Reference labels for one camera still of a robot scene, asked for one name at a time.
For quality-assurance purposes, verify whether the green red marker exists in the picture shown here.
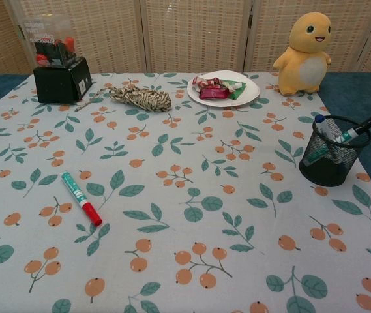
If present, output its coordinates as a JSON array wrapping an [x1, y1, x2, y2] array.
[[61, 171, 103, 226]]

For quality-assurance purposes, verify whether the red foil snack wrapper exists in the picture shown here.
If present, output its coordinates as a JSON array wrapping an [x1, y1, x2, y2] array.
[[199, 85, 230, 100]]

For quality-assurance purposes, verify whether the clear plastic capsule container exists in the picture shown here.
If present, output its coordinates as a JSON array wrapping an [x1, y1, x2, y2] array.
[[15, 0, 79, 69]]

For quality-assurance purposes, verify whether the green snack packet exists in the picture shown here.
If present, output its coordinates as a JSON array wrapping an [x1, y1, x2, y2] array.
[[221, 79, 248, 100]]

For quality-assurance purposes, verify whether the white red striped wrapper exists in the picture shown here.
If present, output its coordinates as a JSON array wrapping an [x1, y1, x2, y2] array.
[[192, 75, 226, 94]]

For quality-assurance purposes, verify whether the blue capped marker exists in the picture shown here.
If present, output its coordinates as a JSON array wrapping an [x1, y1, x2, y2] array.
[[314, 113, 346, 164]]

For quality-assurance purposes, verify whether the green black marker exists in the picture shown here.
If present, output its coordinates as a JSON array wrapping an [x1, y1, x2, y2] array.
[[302, 112, 371, 164]]

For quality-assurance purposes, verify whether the woven folding screen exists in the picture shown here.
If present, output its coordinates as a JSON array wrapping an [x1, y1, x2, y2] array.
[[0, 0, 371, 79]]

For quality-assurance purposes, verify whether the yellow plush toy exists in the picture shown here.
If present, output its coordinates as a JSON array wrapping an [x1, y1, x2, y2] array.
[[273, 12, 333, 96]]

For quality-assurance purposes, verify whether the floral print tablecloth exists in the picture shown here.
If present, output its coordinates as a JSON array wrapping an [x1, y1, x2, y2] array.
[[0, 72, 371, 313]]

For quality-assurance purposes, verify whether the black cardboard box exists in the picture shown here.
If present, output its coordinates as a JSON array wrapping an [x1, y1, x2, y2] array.
[[33, 56, 91, 104]]

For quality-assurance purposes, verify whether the white paper plate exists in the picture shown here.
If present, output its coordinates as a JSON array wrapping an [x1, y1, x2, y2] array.
[[186, 70, 260, 108]]

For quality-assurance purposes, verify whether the striped rope bundle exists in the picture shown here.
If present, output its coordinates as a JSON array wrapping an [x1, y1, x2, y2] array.
[[74, 77, 172, 113]]

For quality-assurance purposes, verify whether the black mesh pen cup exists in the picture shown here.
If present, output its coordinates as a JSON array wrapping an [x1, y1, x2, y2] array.
[[298, 114, 371, 188]]

